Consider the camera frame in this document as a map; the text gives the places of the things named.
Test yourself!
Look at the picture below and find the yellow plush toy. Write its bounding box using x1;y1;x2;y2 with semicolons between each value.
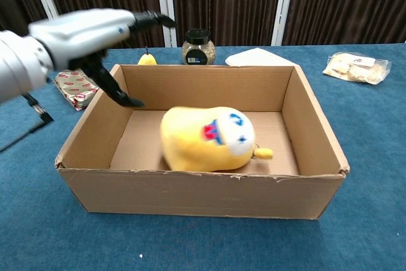
159;105;274;173

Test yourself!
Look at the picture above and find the clear bag of biscuits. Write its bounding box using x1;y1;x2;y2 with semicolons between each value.
322;51;392;86

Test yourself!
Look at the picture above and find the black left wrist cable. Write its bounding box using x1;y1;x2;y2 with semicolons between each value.
0;92;55;153

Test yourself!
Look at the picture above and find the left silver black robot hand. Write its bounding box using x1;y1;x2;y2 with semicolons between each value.
28;8;178;108

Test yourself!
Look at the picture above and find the yellow pear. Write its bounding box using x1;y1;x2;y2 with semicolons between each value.
136;46;159;66

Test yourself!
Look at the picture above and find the blue felt table cloth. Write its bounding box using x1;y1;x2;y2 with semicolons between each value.
0;42;406;271

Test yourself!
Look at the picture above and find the glass jar black lid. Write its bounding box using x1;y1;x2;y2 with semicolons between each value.
181;29;216;66

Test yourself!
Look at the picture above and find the open cardboard box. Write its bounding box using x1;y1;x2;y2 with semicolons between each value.
54;63;351;220

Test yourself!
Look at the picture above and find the white lidded plastic container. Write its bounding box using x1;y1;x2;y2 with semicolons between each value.
225;47;294;67

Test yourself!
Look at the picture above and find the silver red snack packet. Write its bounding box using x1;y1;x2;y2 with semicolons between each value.
53;69;100;112

